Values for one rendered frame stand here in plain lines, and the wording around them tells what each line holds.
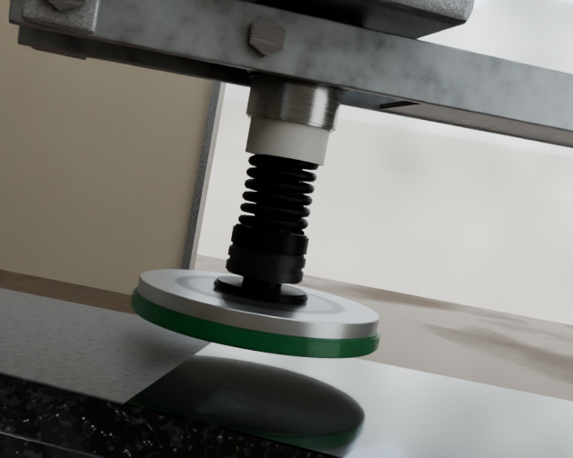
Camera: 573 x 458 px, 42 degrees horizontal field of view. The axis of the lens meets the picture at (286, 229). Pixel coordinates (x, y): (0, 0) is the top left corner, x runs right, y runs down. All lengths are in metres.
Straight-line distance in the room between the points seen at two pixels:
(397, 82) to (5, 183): 5.47
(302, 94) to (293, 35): 0.05
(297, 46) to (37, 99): 5.38
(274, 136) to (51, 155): 5.26
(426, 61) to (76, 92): 5.26
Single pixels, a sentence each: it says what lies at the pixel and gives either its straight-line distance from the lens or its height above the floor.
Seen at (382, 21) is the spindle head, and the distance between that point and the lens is 0.63.
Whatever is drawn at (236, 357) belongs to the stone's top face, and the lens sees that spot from 0.66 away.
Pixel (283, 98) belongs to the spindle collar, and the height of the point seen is 1.05.
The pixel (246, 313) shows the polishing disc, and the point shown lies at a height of 0.88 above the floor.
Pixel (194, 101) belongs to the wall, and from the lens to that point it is 5.55.
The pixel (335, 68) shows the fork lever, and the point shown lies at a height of 1.08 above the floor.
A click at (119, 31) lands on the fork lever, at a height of 1.07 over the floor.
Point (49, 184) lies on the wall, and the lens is 5.85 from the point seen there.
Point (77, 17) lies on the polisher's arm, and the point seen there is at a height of 1.07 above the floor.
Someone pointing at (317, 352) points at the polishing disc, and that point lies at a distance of 0.57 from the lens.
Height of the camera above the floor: 0.98
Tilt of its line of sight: 3 degrees down
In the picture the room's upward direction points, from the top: 10 degrees clockwise
